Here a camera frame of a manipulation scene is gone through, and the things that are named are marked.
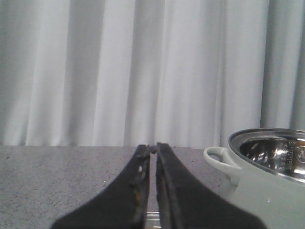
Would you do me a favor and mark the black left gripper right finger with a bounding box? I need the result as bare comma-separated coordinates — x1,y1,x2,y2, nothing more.
156,143,265,229

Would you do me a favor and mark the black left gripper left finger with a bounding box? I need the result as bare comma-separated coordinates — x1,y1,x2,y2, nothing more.
52,145,150,229

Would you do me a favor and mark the pale green electric cooking pot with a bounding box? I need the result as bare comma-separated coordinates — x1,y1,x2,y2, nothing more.
203,128,305,229

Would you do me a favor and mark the white curtain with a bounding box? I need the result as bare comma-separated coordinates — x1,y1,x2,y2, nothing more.
0,0,305,148

